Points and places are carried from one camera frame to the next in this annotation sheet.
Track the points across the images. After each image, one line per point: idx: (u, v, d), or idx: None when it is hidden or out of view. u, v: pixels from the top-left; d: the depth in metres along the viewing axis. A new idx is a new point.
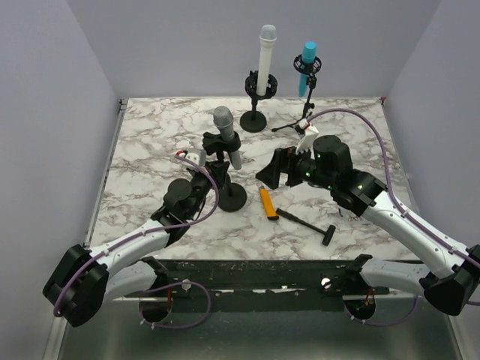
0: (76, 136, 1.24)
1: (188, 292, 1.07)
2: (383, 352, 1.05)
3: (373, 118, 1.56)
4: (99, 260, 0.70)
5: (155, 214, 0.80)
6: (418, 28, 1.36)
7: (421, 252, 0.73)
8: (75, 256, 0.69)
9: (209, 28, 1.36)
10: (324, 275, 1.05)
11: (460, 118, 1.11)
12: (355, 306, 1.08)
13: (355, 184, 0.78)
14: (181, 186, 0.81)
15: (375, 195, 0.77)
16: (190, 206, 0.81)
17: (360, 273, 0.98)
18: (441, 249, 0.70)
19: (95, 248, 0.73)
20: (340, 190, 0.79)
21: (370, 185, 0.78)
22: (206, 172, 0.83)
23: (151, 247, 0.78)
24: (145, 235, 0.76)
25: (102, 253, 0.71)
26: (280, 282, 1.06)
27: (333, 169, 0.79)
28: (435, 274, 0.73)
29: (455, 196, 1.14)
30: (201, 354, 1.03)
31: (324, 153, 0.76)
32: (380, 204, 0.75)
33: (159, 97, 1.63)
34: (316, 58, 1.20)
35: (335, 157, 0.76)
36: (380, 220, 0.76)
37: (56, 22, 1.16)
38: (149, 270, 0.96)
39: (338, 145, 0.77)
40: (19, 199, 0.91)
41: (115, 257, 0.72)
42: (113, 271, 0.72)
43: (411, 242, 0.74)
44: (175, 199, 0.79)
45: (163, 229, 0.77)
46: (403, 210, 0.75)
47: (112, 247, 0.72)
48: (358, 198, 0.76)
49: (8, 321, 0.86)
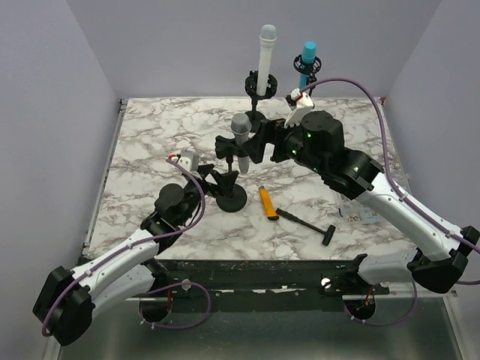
0: (76, 136, 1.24)
1: (188, 292, 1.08)
2: (384, 352, 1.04)
3: (373, 118, 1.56)
4: (82, 282, 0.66)
5: (145, 223, 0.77)
6: (418, 28, 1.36)
7: (416, 236, 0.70)
8: (58, 279, 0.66)
9: (209, 28, 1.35)
10: (324, 275, 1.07)
11: (461, 118, 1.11)
12: (355, 306, 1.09)
13: (349, 166, 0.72)
14: (174, 192, 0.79)
15: (371, 178, 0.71)
16: (182, 211, 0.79)
17: (358, 273, 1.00)
18: (439, 234, 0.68)
19: (79, 268, 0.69)
20: (333, 173, 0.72)
21: (366, 166, 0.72)
22: (196, 180, 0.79)
23: (139, 259, 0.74)
24: (130, 249, 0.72)
25: (84, 274, 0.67)
26: (280, 282, 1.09)
27: (325, 150, 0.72)
28: (427, 257, 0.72)
29: (455, 196, 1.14)
30: (200, 354, 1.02)
31: (315, 131, 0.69)
32: (378, 188, 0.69)
33: (158, 97, 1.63)
34: (316, 58, 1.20)
35: (328, 136, 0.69)
36: (376, 204, 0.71)
37: (55, 20, 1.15)
38: (147, 274, 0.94)
39: (330, 122, 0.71)
40: (19, 198, 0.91)
41: (99, 276, 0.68)
42: (101, 288, 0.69)
43: (407, 227, 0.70)
44: (166, 204, 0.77)
45: (151, 241, 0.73)
46: (400, 193, 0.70)
47: (95, 266, 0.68)
48: (354, 181, 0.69)
49: (8, 321, 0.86)
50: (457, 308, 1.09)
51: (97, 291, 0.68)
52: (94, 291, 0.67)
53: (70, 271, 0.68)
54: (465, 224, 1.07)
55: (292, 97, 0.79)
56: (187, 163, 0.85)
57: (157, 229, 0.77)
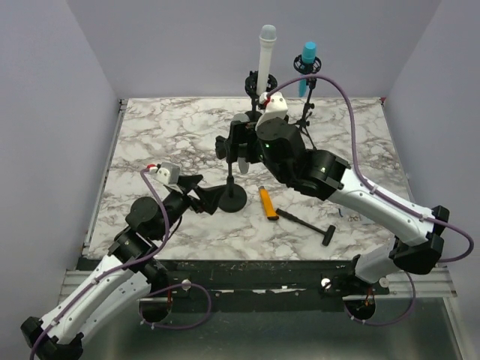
0: (76, 136, 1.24)
1: (188, 292, 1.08)
2: (384, 352, 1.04)
3: (373, 119, 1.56)
4: (49, 331, 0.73)
5: (112, 251, 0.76)
6: (418, 28, 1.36)
7: (392, 225, 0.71)
8: (30, 330, 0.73)
9: (208, 28, 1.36)
10: (324, 275, 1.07)
11: (460, 118, 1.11)
12: (355, 306, 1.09)
13: (314, 167, 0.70)
14: (147, 205, 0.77)
15: (339, 176, 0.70)
16: (160, 226, 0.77)
17: (356, 273, 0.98)
18: (412, 220, 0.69)
19: (46, 317, 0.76)
20: (301, 178, 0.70)
21: (331, 164, 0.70)
22: (164, 206, 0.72)
23: (111, 289, 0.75)
24: (96, 284, 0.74)
25: (50, 325, 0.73)
26: (280, 282, 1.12)
27: (286, 156, 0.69)
28: (404, 242, 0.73)
29: (455, 196, 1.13)
30: (200, 354, 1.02)
31: (272, 140, 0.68)
32: (348, 184, 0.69)
33: (158, 97, 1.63)
34: (316, 59, 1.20)
35: (286, 142, 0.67)
36: (349, 201, 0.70)
37: (55, 20, 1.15)
38: (142, 282, 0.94)
39: (285, 128, 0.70)
40: (18, 197, 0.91)
41: (66, 322, 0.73)
42: (74, 330, 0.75)
43: (382, 218, 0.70)
44: (139, 220, 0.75)
45: (116, 271, 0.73)
46: (370, 187, 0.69)
47: (61, 313, 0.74)
48: (324, 183, 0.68)
49: (8, 320, 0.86)
50: (457, 309, 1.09)
51: (71, 333, 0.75)
52: (66, 335, 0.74)
53: (39, 321, 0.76)
54: (465, 223, 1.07)
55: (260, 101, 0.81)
56: (165, 175, 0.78)
57: (130, 247, 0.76)
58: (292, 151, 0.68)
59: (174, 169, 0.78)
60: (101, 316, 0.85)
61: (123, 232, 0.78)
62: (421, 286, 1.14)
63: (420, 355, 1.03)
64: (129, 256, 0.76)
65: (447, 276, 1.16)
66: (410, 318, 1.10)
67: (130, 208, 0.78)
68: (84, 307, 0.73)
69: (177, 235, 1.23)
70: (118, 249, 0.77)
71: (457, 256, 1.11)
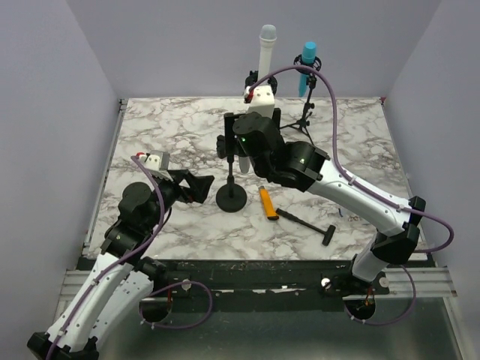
0: (76, 136, 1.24)
1: (188, 292, 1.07)
2: (384, 352, 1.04)
3: (373, 118, 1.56)
4: (59, 342, 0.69)
5: (105, 247, 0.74)
6: (418, 28, 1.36)
7: (370, 215, 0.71)
8: (38, 345, 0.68)
9: (208, 28, 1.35)
10: (324, 275, 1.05)
11: (460, 118, 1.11)
12: (355, 306, 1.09)
13: (293, 158, 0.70)
14: (139, 190, 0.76)
15: (318, 168, 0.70)
16: (152, 213, 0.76)
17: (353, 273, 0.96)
18: (390, 210, 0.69)
19: (52, 328, 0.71)
20: (280, 169, 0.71)
21: (310, 155, 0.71)
22: (161, 193, 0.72)
23: (112, 286, 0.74)
24: (97, 284, 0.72)
25: (58, 336, 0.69)
26: (280, 282, 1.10)
27: (264, 148, 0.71)
28: (381, 232, 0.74)
29: (455, 196, 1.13)
30: (200, 354, 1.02)
31: (247, 133, 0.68)
32: (326, 177, 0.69)
33: (158, 97, 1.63)
34: (316, 58, 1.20)
35: (261, 133, 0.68)
36: (328, 192, 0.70)
37: (55, 20, 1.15)
38: (144, 280, 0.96)
39: (259, 121, 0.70)
40: (18, 197, 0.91)
41: (74, 328, 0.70)
42: (85, 336, 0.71)
43: (360, 209, 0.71)
44: (133, 204, 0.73)
45: (115, 265, 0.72)
46: (349, 178, 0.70)
47: (67, 322, 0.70)
48: (302, 174, 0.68)
49: (9, 320, 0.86)
50: (457, 309, 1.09)
51: (82, 340, 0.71)
52: (77, 343, 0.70)
53: (45, 334, 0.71)
54: (465, 223, 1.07)
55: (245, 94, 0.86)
56: (156, 161, 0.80)
57: (122, 239, 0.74)
58: (268, 142, 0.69)
59: (163, 156, 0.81)
60: (111, 319, 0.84)
61: (114, 228, 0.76)
62: (421, 286, 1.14)
63: (420, 355, 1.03)
64: (123, 249, 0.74)
65: (447, 276, 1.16)
66: (410, 319, 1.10)
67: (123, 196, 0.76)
68: (90, 309, 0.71)
69: (177, 235, 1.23)
70: (111, 244, 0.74)
71: (457, 256, 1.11)
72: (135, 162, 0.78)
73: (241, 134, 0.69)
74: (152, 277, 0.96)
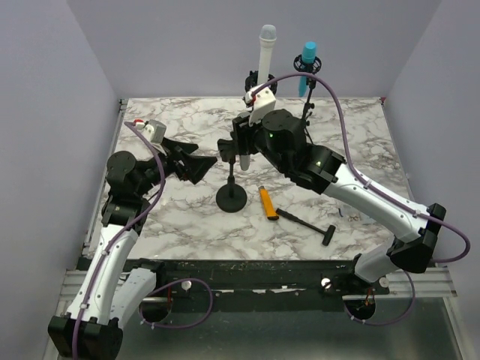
0: (76, 136, 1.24)
1: (188, 292, 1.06)
2: (384, 352, 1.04)
3: (373, 119, 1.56)
4: (84, 316, 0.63)
5: (106, 220, 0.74)
6: (418, 28, 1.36)
7: (386, 220, 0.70)
8: (61, 326, 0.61)
9: (208, 28, 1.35)
10: (324, 275, 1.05)
11: (460, 118, 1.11)
12: (355, 306, 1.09)
13: (313, 162, 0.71)
14: (122, 160, 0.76)
15: (334, 169, 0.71)
16: (140, 180, 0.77)
17: (355, 271, 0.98)
18: (406, 214, 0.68)
19: (72, 308, 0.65)
20: (299, 170, 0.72)
21: (328, 159, 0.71)
22: (159, 158, 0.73)
23: (123, 257, 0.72)
24: (108, 254, 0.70)
25: (81, 310, 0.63)
26: (280, 282, 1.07)
27: (288, 148, 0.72)
28: (399, 238, 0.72)
29: (455, 196, 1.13)
30: (200, 354, 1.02)
31: (277, 130, 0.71)
32: (342, 178, 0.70)
33: (158, 97, 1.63)
34: (316, 58, 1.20)
35: (290, 133, 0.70)
36: (343, 194, 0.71)
37: (55, 19, 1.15)
38: (146, 274, 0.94)
39: (290, 120, 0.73)
40: (19, 197, 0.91)
41: (96, 300, 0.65)
42: (107, 308, 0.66)
43: (374, 211, 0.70)
44: (121, 173, 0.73)
45: (123, 233, 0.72)
46: (364, 181, 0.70)
47: (87, 295, 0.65)
48: (318, 176, 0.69)
49: (9, 319, 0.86)
50: (457, 309, 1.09)
51: (106, 312, 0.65)
52: (103, 315, 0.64)
53: (67, 314, 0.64)
54: (464, 223, 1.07)
55: (247, 101, 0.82)
56: (151, 132, 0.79)
57: (121, 211, 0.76)
58: (293, 142, 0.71)
59: (159, 128, 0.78)
60: (127, 303, 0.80)
61: (109, 203, 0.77)
62: (421, 286, 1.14)
63: (420, 355, 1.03)
64: (124, 219, 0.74)
65: (447, 276, 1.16)
66: (410, 318, 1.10)
67: (107, 169, 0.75)
68: (107, 277, 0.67)
69: (177, 235, 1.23)
70: (112, 217, 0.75)
71: (457, 256, 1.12)
72: (131, 127, 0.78)
73: (271, 130, 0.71)
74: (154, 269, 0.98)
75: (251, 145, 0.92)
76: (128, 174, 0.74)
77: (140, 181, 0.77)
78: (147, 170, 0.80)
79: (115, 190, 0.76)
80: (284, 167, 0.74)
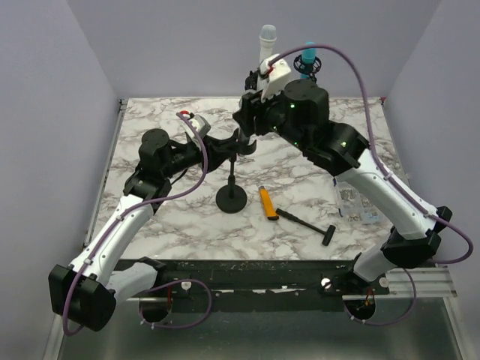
0: (76, 136, 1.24)
1: (188, 291, 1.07)
2: (385, 352, 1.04)
3: (372, 118, 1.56)
4: (84, 272, 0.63)
5: (128, 190, 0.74)
6: (417, 28, 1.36)
7: (396, 214, 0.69)
8: (61, 277, 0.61)
9: (209, 28, 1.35)
10: (324, 275, 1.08)
11: (460, 118, 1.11)
12: (355, 306, 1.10)
13: (334, 139, 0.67)
14: (157, 136, 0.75)
15: (357, 155, 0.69)
16: (169, 161, 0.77)
17: (354, 270, 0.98)
18: (417, 213, 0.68)
19: (76, 261, 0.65)
20: (319, 148, 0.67)
21: (352, 140, 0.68)
22: (204, 145, 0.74)
23: (133, 228, 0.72)
24: (121, 220, 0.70)
25: (85, 265, 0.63)
26: (280, 282, 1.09)
27: (309, 122, 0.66)
28: (401, 235, 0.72)
29: (454, 196, 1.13)
30: (200, 354, 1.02)
31: (301, 101, 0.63)
32: (364, 166, 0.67)
33: (158, 97, 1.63)
34: (316, 58, 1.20)
35: (314, 103, 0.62)
36: (361, 181, 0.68)
37: (55, 19, 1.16)
38: (148, 268, 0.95)
39: (315, 91, 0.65)
40: (19, 198, 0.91)
41: (100, 259, 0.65)
42: (108, 271, 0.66)
43: (385, 203, 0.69)
44: (153, 148, 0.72)
45: (142, 206, 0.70)
46: (385, 172, 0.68)
47: (93, 253, 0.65)
48: (342, 157, 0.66)
49: (10, 319, 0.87)
50: (457, 309, 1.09)
51: (105, 274, 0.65)
52: (102, 276, 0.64)
53: (68, 266, 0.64)
54: (465, 224, 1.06)
55: (262, 73, 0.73)
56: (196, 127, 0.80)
57: (144, 186, 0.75)
58: (316, 116, 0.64)
59: (205, 127, 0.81)
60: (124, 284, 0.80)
61: (134, 175, 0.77)
62: (421, 286, 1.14)
63: (420, 355, 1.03)
64: (143, 195, 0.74)
65: (447, 276, 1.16)
66: (410, 318, 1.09)
67: (141, 141, 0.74)
68: (116, 241, 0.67)
69: (177, 235, 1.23)
70: (133, 189, 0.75)
71: (457, 256, 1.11)
72: (181, 117, 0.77)
73: (295, 99, 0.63)
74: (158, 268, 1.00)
75: (263, 124, 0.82)
76: (159, 149, 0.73)
77: (168, 163, 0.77)
78: (177, 154, 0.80)
79: (142, 163, 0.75)
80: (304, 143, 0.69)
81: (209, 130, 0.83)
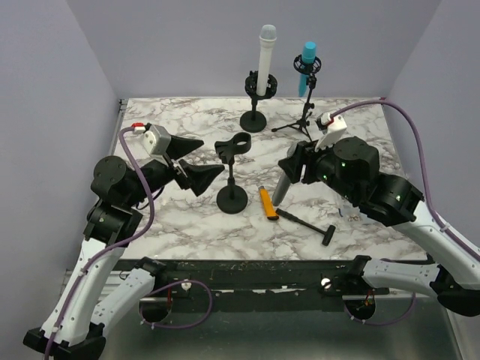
0: (76, 137, 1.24)
1: (188, 292, 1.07)
2: (384, 353, 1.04)
3: (373, 118, 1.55)
4: (56, 337, 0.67)
5: (89, 232, 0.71)
6: (418, 28, 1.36)
7: (453, 265, 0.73)
8: (36, 340, 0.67)
9: (208, 28, 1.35)
10: (324, 275, 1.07)
11: (461, 118, 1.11)
12: (355, 306, 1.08)
13: (387, 192, 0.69)
14: (112, 167, 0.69)
15: (412, 207, 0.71)
16: (132, 190, 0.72)
17: (362, 276, 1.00)
18: (476, 265, 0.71)
19: (47, 325, 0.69)
20: (371, 202, 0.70)
21: (406, 191, 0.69)
22: (143, 175, 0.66)
23: (103, 276, 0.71)
24: (85, 275, 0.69)
25: (53, 332, 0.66)
26: (280, 282, 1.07)
27: (361, 177, 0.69)
28: (457, 280, 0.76)
29: (456, 196, 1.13)
30: (201, 354, 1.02)
31: (352, 160, 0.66)
32: (421, 220, 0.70)
33: (158, 97, 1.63)
34: (316, 59, 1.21)
35: (366, 164, 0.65)
36: (418, 235, 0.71)
37: (55, 20, 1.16)
38: (145, 276, 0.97)
39: (365, 148, 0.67)
40: (19, 197, 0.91)
41: (69, 322, 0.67)
42: (82, 327, 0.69)
43: (444, 256, 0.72)
44: (107, 183, 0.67)
45: (103, 256, 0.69)
46: (442, 224, 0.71)
47: (61, 316, 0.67)
48: (395, 210, 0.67)
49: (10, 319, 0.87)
50: None
51: (79, 331, 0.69)
52: (74, 336, 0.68)
53: (41, 330, 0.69)
54: (466, 224, 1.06)
55: (322, 123, 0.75)
56: (152, 143, 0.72)
57: (106, 220, 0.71)
58: (367, 173, 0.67)
59: (161, 141, 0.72)
60: (115, 308, 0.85)
61: (96, 209, 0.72)
62: None
63: (420, 355, 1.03)
64: (110, 230, 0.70)
65: None
66: (411, 318, 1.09)
67: (94, 175, 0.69)
68: (82, 300, 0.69)
69: (177, 235, 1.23)
70: (95, 228, 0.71)
71: None
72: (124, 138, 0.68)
73: (346, 159, 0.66)
74: (153, 274, 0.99)
75: (313, 173, 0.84)
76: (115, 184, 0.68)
77: (131, 192, 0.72)
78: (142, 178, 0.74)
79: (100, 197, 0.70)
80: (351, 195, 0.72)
81: (170, 142, 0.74)
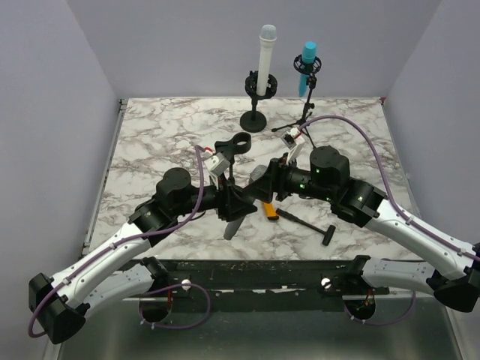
0: (76, 137, 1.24)
1: (188, 292, 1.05)
2: (384, 352, 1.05)
3: (373, 118, 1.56)
4: (59, 291, 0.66)
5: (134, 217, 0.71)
6: (418, 28, 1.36)
7: (430, 257, 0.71)
8: (39, 286, 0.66)
9: (208, 28, 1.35)
10: (324, 275, 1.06)
11: (461, 118, 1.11)
12: (355, 306, 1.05)
13: (354, 196, 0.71)
14: (181, 175, 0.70)
15: (376, 205, 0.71)
16: (184, 202, 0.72)
17: (361, 276, 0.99)
18: (450, 253, 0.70)
19: (58, 275, 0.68)
20: (340, 203, 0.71)
21: (370, 195, 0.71)
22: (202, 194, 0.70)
23: (128, 258, 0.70)
24: (114, 249, 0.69)
25: (61, 283, 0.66)
26: (280, 282, 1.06)
27: (333, 182, 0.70)
28: (440, 273, 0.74)
29: (455, 196, 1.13)
30: (201, 354, 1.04)
31: (325, 167, 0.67)
32: (385, 215, 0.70)
33: (158, 97, 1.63)
34: (316, 59, 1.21)
35: (337, 172, 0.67)
36: (386, 231, 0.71)
37: (55, 20, 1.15)
38: (146, 275, 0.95)
39: (337, 157, 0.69)
40: (19, 197, 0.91)
41: (78, 283, 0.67)
42: (83, 294, 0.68)
43: (419, 250, 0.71)
44: (169, 187, 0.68)
45: (137, 239, 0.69)
46: (406, 217, 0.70)
47: (74, 273, 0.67)
48: (361, 211, 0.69)
49: (9, 319, 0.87)
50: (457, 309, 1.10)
51: (80, 297, 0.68)
52: (74, 298, 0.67)
53: (50, 278, 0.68)
54: (466, 224, 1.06)
55: (292, 135, 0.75)
56: (214, 163, 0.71)
57: (151, 218, 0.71)
58: (337, 179, 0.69)
59: (223, 163, 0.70)
60: (107, 294, 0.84)
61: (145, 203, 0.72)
62: None
63: (420, 355, 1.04)
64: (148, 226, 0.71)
65: None
66: (410, 318, 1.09)
67: (163, 176, 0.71)
68: (100, 268, 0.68)
69: (177, 235, 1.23)
70: (139, 218, 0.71)
71: None
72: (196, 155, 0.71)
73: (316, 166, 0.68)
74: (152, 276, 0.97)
75: (286, 190, 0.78)
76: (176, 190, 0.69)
77: (182, 202, 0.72)
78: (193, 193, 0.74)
79: (157, 196, 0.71)
80: (327, 197, 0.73)
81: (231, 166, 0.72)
